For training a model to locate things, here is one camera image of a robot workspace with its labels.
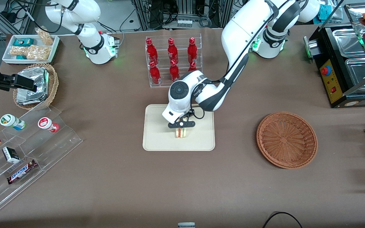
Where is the beige plastic tray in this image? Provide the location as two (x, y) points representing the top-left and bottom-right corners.
(143, 104), (215, 151)

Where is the white rectangular snack tray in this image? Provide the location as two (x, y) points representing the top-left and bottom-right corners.
(2, 34), (60, 65)

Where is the deep brown wicker basket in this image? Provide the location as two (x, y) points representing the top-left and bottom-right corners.
(13, 63), (59, 111)

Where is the round shallow brown wicker basket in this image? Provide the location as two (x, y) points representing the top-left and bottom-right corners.
(257, 111), (318, 169)

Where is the bagged rice cracker snack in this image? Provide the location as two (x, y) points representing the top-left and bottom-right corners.
(10, 46), (28, 57)
(27, 44), (50, 61)
(36, 28), (54, 45)

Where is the green lid yogurt cup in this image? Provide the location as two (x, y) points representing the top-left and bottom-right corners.
(0, 114), (25, 131)

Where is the clear acrylic bottle rack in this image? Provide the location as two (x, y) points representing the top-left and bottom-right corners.
(145, 34), (203, 88)

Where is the teal snack packet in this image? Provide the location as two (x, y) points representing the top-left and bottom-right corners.
(14, 38), (34, 47)

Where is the red lid yogurt cup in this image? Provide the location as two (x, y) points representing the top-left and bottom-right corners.
(38, 117), (59, 133)

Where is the small black white box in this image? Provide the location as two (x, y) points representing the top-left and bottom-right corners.
(2, 147), (20, 164)

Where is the clear acrylic stepped display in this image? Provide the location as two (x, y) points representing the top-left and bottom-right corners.
(0, 104), (83, 216)

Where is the Snickers chocolate bar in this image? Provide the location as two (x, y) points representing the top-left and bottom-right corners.
(7, 159), (38, 185)

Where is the black food warmer display case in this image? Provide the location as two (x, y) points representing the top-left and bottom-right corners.
(304, 0), (365, 109)

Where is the teal plastic bag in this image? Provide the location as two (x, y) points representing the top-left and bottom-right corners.
(317, 3), (342, 21)

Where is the aluminium frame rack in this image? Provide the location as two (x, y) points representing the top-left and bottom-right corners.
(0, 0), (38, 36)
(132, 0), (234, 30)

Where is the black floor cable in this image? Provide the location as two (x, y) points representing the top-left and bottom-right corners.
(262, 212), (303, 228)

